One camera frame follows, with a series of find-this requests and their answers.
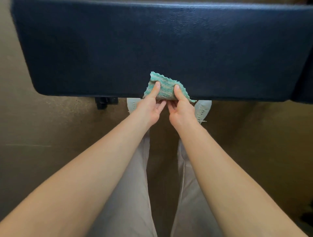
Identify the person's right hand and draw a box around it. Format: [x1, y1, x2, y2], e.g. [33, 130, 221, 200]
[167, 84, 199, 131]

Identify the person's left hand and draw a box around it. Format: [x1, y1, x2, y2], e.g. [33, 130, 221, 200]
[135, 81, 167, 127]

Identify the teal striped cloth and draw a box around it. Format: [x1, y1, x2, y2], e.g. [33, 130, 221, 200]
[142, 71, 197, 103]

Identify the person's left forearm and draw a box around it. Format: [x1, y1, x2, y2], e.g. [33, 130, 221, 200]
[0, 112, 150, 237]

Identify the person's right forearm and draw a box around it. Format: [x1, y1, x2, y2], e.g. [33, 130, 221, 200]
[180, 122, 309, 237]

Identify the person's left white shoe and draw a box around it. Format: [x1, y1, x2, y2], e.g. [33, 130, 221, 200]
[126, 98, 142, 114]

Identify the person's white shoe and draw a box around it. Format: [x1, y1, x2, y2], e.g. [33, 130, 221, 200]
[126, 98, 142, 114]
[193, 100, 212, 124]

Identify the person's right white shoe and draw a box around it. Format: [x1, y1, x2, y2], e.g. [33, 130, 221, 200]
[193, 100, 212, 124]

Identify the dark blue padded bench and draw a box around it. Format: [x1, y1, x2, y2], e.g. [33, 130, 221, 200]
[10, 0, 313, 102]

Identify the black bench leg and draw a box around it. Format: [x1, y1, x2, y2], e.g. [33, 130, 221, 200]
[95, 97, 119, 110]

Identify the person's right trouser leg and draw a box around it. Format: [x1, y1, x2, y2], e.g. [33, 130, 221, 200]
[170, 138, 224, 237]

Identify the person's trouser leg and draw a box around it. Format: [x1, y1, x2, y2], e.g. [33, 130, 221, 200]
[87, 129, 158, 237]
[170, 138, 224, 237]

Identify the person's left trouser leg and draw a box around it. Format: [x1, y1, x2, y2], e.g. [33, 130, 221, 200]
[87, 129, 158, 237]

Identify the dark blue padded cushion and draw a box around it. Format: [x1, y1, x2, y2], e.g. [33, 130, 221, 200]
[291, 48, 313, 104]

